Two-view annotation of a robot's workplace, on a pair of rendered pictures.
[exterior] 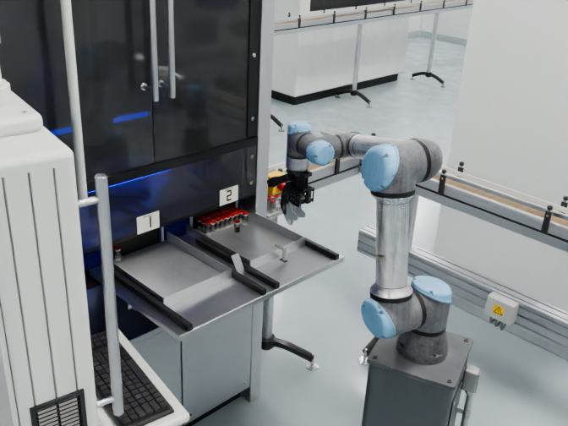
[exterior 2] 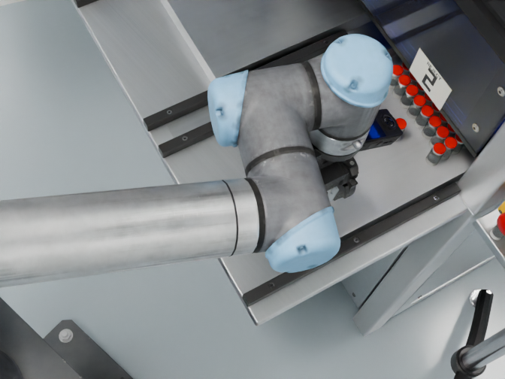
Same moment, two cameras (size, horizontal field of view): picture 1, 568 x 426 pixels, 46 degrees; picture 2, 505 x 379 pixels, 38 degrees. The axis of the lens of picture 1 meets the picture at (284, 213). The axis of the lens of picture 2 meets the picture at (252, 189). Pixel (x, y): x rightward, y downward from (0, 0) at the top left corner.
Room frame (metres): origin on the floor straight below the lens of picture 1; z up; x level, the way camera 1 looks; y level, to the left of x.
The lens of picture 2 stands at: (2.03, -0.49, 1.96)
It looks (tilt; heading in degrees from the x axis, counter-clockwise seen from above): 65 degrees down; 98
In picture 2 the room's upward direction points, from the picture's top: 9 degrees clockwise
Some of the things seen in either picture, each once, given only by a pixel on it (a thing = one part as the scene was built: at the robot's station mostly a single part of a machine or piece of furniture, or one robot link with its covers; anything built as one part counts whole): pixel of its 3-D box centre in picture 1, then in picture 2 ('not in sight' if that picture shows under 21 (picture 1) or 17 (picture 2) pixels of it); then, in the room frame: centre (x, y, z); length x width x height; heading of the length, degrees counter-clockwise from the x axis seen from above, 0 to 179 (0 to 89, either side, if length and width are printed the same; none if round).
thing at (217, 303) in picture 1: (221, 264); (276, 88); (1.94, 0.20, 0.87); 0.70 x 0.48 x 0.02; 136
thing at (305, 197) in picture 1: (297, 185); (323, 156); (2.05, -0.04, 1.12); 0.09 x 0.08 x 0.12; 46
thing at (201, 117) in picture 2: (248, 270); (208, 107); (1.85, 0.10, 0.91); 0.14 x 0.03 x 0.06; 46
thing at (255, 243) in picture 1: (245, 235); (365, 140); (2.11, 0.13, 0.90); 0.34 x 0.26 x 0.04; 46
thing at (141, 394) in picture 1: (115, 375); not in sight; (1.42, 0.42, 0.82); 0.40 x 0.14 x 0.02; 37
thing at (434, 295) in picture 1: (427, 302); not in sight; (1.64, -0.42, 0.96); 0.13 x 0.12 x 0.14; 120
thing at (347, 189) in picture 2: not in sight; (340, 181); (2.08, -0.04, 1.06); 0.05 x 0.02 x 0.09; 136
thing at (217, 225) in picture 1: (225, 222); (420, 112); (2.19, 0.21, 0.90); 0.18 x 0.02 x 0.05; 136
